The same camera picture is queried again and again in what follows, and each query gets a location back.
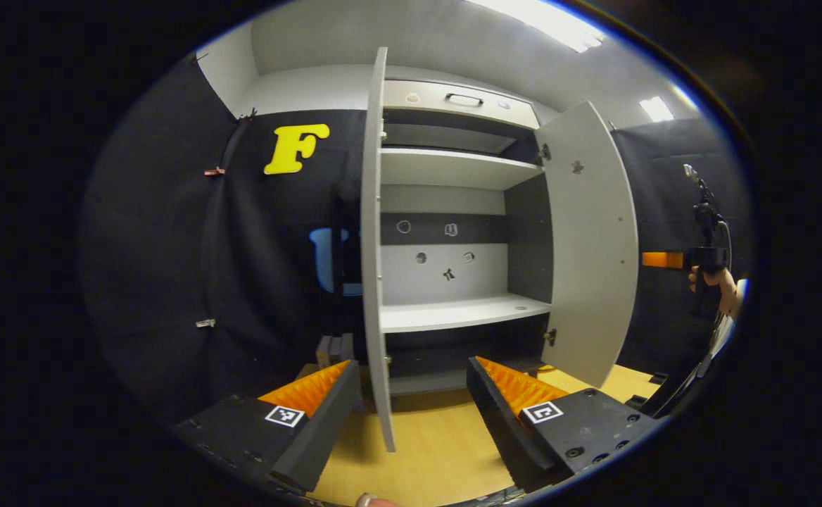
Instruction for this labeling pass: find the grey block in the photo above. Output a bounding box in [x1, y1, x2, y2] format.
[315, 333, 355, 368]

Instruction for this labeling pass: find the white cabinet shelf board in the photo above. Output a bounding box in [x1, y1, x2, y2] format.
[381, 148, 545, 191]

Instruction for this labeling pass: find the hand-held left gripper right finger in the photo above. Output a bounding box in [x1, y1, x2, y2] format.
[466, 356, 662, 494]

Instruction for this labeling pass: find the small ceiling light panel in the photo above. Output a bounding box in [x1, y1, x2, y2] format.
[638, 96, 674, 123]

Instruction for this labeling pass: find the white cabinet door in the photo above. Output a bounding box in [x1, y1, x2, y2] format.
[534, 100, 640, 389]
[360, 46, 398, 453]

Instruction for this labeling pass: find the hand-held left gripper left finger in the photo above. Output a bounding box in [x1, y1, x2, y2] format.
[172, 360, 364, 494]

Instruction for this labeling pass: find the long ceiling light panel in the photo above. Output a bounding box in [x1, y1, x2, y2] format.
[464, 0, 605, 54]

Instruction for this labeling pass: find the white and grey cabinet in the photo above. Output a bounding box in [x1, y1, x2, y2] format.
[365, 65, 556, 396]

